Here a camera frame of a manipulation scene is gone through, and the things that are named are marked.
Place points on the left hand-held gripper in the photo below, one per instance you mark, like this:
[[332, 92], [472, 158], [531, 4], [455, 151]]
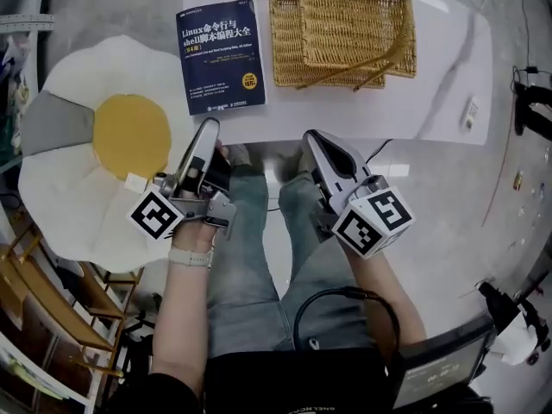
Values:
[[155, 216]]

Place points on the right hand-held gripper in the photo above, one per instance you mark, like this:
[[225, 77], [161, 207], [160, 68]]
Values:
[[375, 222]]

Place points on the dark blue book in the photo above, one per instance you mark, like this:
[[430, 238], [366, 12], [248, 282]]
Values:
[[220, 58]]

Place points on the white egg-shaped cushion seat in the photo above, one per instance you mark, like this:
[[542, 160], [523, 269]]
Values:
[[64, 196]]

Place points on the person's right forearm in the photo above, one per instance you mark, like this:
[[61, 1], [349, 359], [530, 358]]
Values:
[[388, 300]]

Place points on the person's left forearm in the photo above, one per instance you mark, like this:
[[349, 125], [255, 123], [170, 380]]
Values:
[[181, 317]]

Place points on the white marble table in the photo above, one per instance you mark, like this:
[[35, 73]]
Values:
[[444, 71]]

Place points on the person's left hand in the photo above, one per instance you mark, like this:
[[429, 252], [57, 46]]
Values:
[[194, 237]]

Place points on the person's left shoe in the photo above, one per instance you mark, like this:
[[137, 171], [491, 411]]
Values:
[[237, 158]]

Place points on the person's shoe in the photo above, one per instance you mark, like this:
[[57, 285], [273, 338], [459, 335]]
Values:
[[237, 158], [295, 166]]

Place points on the person's right shoe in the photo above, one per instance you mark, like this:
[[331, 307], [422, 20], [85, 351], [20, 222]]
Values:
[[295, 166]]

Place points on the person's left leg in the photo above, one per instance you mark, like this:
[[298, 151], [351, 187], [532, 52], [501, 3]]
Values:
[[241, 252]]

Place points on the person's leg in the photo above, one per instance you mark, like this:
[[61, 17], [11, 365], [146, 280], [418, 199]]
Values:
[[241, 252], [319, 283]]

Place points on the person's right leg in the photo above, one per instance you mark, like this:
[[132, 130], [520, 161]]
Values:
[[319, 283]]

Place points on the two-tier wicker basket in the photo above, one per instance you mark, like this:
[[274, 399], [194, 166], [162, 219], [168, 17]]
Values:
[[328, 37]]

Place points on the black equipment stand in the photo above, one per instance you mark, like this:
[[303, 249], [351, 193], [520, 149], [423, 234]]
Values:
[[535, 110]]

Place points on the wooden chair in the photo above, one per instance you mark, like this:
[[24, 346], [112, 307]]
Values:
[[47, 287]]

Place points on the person's black shirt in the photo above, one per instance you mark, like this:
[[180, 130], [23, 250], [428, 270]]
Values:
[[259, 382]]

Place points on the black screen device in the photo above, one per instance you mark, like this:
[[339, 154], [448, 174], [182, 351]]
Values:
[[440, 373]]

